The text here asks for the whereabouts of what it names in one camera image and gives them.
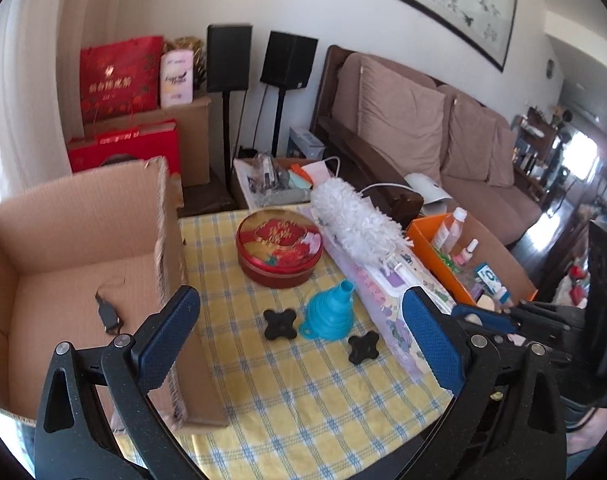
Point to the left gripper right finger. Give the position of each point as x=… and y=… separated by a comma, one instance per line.
x=464, y=364

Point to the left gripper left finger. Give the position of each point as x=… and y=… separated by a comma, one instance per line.
x=134, y=369

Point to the blue collapsible funnel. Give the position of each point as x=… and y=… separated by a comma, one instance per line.
x=329, y=314

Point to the white fluffy duster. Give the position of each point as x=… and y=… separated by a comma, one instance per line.
x=362, y=231

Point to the black clip in box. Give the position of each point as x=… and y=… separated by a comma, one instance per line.
x=109, y=315

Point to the blue white packet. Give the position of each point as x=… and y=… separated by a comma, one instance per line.
x=491, y=282

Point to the black cross knob lower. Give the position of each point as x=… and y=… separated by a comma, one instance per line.
x=363, y=347

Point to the black cross knob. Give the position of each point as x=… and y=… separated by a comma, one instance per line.
x=280, y=324
x=363, y=347

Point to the small pink bottle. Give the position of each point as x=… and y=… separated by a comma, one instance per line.
x=465, y=255

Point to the purple wet wipes pack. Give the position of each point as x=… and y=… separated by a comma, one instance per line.
x=381, y=291

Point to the large open cardboard box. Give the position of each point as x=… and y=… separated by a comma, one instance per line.
x=111, y=234

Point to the clear bottle white cap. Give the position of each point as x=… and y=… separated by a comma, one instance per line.
x=449, y=231

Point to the black cross knob upper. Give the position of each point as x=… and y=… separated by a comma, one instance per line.
x=280, y=324

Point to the yellow plaid tablecloth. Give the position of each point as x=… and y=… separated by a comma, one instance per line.
x=296, y=409

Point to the white lamp device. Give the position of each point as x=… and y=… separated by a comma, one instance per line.
x=430, y=190

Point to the round red cookie tin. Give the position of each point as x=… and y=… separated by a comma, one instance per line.
x=278, y=248

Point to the dark wooden shelf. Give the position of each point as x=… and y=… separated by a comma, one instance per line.
x=538, y=151

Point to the brown sofa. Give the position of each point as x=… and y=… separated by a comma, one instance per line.
x=387, y=121

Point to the red gift box lower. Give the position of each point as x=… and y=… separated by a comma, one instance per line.
x=140, y=142

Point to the box of clutter behind table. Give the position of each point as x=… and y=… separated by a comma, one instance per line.
x=265, y=181

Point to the brown cardboard box background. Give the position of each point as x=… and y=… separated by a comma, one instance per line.
x=193, y=134

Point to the red gift bag upper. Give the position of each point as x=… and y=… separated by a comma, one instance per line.
x=120, y=79

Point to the left black speaker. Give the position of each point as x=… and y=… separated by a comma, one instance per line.
x=228, y=67

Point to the black speaker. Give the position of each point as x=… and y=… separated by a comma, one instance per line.
x=228, y=67
x=287, y=65

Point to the white curtain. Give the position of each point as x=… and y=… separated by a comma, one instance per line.
x=40, y=44

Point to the right black speaker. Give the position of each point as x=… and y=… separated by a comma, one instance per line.
x=287, y=65

